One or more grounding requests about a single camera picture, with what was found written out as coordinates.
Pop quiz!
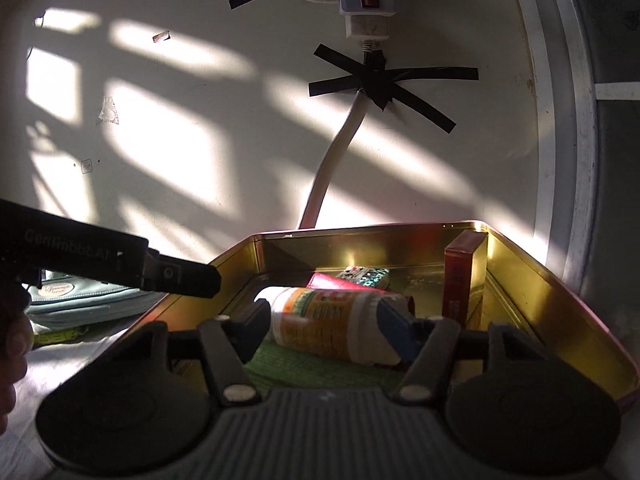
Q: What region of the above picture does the white plastic bottle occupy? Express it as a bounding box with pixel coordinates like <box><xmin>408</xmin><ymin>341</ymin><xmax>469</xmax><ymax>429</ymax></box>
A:
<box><xmin>255</xmin><ymin>285</ymin><xmax>416</xmax><ymax>366</ymax></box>

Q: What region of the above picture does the white window frame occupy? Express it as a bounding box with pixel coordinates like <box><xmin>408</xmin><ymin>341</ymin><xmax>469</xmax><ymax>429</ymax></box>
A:
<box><xmin>505</xmin><ymin>0</ymin><xmax>640</xmax><ymax>311</ymax></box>

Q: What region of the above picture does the person's left hand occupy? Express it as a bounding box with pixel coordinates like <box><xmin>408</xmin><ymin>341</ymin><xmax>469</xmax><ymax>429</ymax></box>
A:
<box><xmin>0</xmin><ymin>282</ymin><xmax>33</xmax><ymax>436</ymax></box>

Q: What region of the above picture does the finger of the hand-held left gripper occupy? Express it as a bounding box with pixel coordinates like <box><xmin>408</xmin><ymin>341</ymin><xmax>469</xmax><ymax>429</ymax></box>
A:
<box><xmin>144</xmin><ymin>249</ymin><xmax>222</xmax><ymax>298</ymax></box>

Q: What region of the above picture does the red cardboard box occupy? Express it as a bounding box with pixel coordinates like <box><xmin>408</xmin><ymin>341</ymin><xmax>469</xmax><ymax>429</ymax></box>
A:
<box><xmin>444</xmin><ymin>232</ymin><xmax>488</xmax><ymax>331</ymax></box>

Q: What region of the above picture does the thick white power cable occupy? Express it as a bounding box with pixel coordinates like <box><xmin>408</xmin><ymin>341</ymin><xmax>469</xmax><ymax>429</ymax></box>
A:
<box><xmin>297</xmin><ymin>90</ymin><xmax>371</xmax><ymax>231</ymax></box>

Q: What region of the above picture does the teal speckled small box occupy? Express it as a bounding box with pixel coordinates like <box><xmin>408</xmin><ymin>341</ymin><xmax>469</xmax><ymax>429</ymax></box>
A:
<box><xmin>336</xmin><ymin>266</ymin><xmax>391</xmax><ymax>290</ymax></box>

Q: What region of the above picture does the pink embossed wallet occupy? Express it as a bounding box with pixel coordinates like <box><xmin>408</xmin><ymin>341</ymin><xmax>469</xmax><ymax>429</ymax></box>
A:
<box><xmin>306</xmin><ymin>272</ymin><xmax>416</xmax><ymax>316</ymax></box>

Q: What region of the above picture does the green snack packet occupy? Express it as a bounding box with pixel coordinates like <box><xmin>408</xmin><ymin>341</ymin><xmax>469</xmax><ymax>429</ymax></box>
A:
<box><xmin>32</xmin><ymin>324</ymin><xmax>91</xmax><ymax>347</ymax></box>

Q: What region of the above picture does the black tape star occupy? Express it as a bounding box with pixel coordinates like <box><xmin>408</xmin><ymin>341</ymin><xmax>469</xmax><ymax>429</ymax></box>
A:
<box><xmin>308</xmin><ymin>44</ymin><xmax>480</xmax><ymax>135</ymax></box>

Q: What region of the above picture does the clear tape residue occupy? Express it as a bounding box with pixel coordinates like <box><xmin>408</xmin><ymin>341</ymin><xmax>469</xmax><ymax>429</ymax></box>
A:
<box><xmin>97</xmin><ymin>96</ymin><xmax>121</xmax><ymax>125</ymax></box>

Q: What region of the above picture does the teal zipper pouch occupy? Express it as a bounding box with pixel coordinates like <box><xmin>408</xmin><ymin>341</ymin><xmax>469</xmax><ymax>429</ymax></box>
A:
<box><xmin>25</xmin><ymin>270</ymin><xmax>163</xmax><ymax>331</ymax></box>

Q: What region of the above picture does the light checked bedsheet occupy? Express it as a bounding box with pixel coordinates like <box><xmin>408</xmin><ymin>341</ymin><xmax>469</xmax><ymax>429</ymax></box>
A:
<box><xmin>0</xmin><ymin>310</ymin><xmax>166</xmax><ymax>480</ymax></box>

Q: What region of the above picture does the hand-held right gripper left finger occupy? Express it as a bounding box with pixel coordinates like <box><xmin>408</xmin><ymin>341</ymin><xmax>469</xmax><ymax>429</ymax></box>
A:
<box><xmin>135</xmin><ymin>300</ymin><xmax>271</xmax><ymax>407</ymax></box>

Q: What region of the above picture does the patterned window pane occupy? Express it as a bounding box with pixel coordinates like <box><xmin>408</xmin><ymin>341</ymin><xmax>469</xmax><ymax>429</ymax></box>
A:
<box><xmin>565</xmin><ymin>0</ymin><xmax>640</xmax><ymax>311</ymax></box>

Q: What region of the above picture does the white power strip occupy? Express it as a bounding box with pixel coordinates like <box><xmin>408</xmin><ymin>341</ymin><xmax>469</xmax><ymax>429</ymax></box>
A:
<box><xmin>337</xmin><ymin>0</ymin><xmax>398</xmax><ymax>43</ymax></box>

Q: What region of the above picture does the pink biscuit tin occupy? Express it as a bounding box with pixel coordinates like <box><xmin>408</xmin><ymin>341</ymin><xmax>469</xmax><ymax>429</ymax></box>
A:
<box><xmin>92</xmin><ymin>220</ymin><xmax>640</xmax><ymax>411</ymax></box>

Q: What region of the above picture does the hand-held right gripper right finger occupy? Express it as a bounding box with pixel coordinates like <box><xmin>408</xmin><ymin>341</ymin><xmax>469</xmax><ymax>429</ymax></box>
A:
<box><xmin>377</xmin><ymin>302</ymin><xmax>546</xmax><ymax>406</ymax></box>

